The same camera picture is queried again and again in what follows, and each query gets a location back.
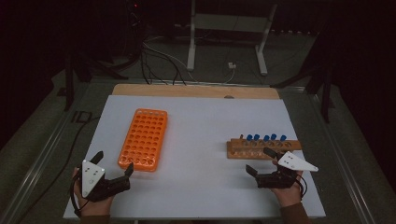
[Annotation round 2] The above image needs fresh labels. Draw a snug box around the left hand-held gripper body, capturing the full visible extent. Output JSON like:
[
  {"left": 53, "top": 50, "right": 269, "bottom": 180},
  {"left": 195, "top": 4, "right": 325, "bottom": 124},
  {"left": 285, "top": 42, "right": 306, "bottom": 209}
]
[{"left": 78, "top": 159, "right": 132, "bottom": 203}]

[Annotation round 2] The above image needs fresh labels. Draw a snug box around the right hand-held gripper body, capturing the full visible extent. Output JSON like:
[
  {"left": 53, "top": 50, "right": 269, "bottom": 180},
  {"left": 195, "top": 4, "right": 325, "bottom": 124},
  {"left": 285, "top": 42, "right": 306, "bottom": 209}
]
[{"left": 255, "top": 150, "right": 319, "bottom": 189}]

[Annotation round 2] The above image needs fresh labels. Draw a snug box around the wooden tube rack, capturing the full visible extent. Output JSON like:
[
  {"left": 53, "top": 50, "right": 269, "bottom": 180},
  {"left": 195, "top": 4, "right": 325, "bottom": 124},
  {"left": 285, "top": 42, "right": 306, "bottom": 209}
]
[{"left": 226, "top": 133, "right": 303, "bottom": 161}]

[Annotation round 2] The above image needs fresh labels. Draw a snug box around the orange plastic tube rack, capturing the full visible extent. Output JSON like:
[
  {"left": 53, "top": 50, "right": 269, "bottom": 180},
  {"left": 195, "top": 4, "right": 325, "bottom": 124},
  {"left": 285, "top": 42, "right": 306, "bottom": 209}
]
[{"left": 117, "top": 107, "right": 169, "bottom": 173}]

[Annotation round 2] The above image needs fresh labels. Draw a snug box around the person's right hand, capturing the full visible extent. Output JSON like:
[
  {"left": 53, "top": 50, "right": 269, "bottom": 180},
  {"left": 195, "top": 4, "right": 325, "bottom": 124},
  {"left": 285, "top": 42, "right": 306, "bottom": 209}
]
[{"left": 270, "top": 170, "right": 304, "bottom": 209}]

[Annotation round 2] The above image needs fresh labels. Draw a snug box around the person's left hand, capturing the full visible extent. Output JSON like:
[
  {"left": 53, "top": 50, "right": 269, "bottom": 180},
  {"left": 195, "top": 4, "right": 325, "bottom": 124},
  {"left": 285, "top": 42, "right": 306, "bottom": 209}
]
[{"left": 72, "top": 167, "right": 115, "bottom": 217}]

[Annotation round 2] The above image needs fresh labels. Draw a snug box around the white board mat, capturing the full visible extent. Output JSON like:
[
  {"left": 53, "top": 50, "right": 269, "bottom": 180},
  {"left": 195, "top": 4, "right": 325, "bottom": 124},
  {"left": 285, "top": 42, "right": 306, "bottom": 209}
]
[{"left": 63, "top": 94, "right": 327, "bottom": 220}]

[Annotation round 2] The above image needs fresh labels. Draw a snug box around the black tripod stand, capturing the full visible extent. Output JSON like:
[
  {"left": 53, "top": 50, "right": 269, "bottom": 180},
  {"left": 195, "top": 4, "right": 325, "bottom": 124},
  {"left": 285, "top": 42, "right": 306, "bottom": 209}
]
[
  {"left": 270, "top": 60, "right": 335, "bottom": 124},
  {"left": 64, "top": 50, "right": 141, "bottom": 112}
]

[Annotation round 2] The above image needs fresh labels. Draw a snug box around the white metal stand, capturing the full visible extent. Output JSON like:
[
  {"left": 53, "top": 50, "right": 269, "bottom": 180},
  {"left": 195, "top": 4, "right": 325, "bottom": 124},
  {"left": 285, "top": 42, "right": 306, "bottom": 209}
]
[{"left": 186, "top": 0, "right": 278, "bottom": 77}]

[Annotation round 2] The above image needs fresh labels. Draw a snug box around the dark equipment with red light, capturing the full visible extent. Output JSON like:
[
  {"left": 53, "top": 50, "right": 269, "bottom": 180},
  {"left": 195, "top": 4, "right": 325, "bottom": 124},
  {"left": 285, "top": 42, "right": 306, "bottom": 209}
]
[{"left": 124, "top": 0, "right": 146, "bottom": 63}]

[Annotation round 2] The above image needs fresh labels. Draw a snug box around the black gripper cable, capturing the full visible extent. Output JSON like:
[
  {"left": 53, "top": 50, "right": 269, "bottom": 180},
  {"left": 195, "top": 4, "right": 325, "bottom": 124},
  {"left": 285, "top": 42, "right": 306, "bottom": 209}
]
[
  {"left": 295, "top": 175, "right": 308, "bottom": 200},
  {"left": 70, "top": 174, "right": 82, "bottom": 218}
]

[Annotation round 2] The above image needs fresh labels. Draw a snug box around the long black cable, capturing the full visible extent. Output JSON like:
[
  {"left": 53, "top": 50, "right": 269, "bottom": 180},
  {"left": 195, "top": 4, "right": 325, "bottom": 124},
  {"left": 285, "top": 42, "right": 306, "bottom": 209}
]
[{"left": 15, "top": 116, "right": 101, "bottom": 224}]

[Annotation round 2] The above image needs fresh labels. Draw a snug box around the aluminium floor rail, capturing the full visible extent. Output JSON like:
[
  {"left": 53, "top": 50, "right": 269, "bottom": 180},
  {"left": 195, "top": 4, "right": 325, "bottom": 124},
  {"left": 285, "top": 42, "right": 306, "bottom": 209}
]
[
  {"left": 0, "top": 82, "right": 92, "bottom": 224},
  {"left": 306, "top": 90, "right": 377, "bottom": 224}
]

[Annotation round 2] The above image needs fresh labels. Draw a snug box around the white cable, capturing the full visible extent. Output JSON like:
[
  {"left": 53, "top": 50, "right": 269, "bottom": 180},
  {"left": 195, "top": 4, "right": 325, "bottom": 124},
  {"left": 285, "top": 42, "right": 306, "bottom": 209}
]
[{"left": 222, "top": 67, "right": 237, "bottom": 84}]

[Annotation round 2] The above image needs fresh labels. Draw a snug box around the black floor cable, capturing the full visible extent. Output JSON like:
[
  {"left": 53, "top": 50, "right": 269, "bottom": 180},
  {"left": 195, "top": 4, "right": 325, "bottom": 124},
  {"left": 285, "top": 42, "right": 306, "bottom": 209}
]
[
  {"left": 139, "top": 46, "right": 169, "bottom": 86},
  {"left": 143, "top": 46, "right": 188, "bottom": 87}
]

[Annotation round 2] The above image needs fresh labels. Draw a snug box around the pale long cable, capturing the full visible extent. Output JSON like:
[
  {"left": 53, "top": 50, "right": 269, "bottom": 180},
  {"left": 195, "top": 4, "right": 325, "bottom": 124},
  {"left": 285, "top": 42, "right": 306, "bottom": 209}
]
[{"left": 142, "top": 40, "right": 199, "bottom": 83}]

